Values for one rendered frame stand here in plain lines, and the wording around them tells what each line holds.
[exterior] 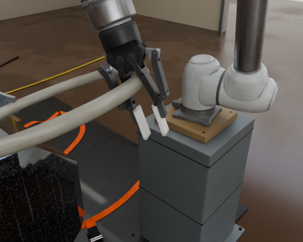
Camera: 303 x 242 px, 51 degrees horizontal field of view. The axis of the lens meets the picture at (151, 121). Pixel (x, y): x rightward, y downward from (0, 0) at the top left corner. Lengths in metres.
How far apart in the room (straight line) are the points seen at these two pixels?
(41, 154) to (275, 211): 1.52
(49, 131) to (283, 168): 2.29
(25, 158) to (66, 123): 0.84
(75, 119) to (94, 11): 0.19
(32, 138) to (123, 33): 0.24
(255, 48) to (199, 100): 0.33
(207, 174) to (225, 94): 0.33
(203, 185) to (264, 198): 1.01
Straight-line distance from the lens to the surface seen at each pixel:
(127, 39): 0.60
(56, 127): 0.53
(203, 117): 1.43
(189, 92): 1.38
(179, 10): 6.37
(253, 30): 1.17
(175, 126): 1.42
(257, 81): 1.27
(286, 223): 2.25
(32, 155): 1.39
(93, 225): 2.02
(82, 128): 2.95
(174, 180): 1.51
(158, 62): 0.62
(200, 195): 1.45
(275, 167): 2.65
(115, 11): 0.59
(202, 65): 1.34
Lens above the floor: 1.58
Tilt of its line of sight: 31 degrees down
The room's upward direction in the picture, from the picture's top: straight up
